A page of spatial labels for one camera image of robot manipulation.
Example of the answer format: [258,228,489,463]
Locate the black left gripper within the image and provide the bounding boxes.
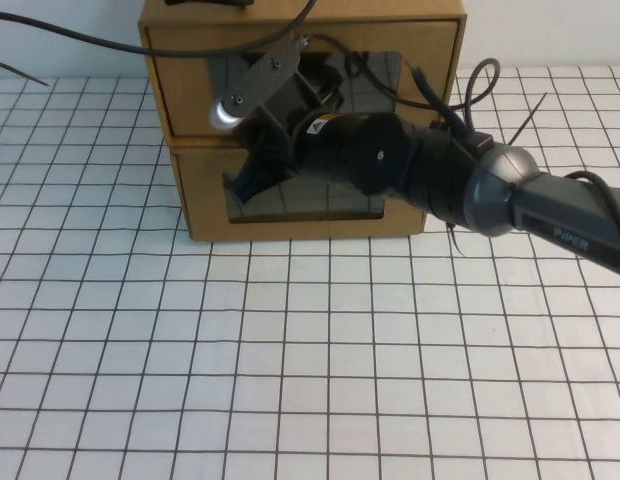
[165,0,254,10]

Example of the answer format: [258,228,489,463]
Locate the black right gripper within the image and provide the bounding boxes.
[222,60,362,204]

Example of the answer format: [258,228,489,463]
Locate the cardboard shoe box drawer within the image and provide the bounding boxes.
[145,27,460,137]

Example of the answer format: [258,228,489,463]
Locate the cardboard shoe box with window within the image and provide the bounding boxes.
[168,133,427,242]

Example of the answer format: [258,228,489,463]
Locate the cardboard shoe box shell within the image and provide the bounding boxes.
[138,0,467,139]

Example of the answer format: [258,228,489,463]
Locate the black zip tie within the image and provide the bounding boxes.
[445,222,468,258]
[508,92,549,147]

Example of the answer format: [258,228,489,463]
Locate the black cable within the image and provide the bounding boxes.
[462,58,502,132]
[302,32,471,112]
[283,0,319,37]
[563,169,620,242]
[0,13,297,55]

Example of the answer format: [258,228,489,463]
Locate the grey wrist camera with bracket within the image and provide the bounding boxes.
[208,38,311,132]

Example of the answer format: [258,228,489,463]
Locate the thin dark wire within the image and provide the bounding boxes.
[0,59,50,88]

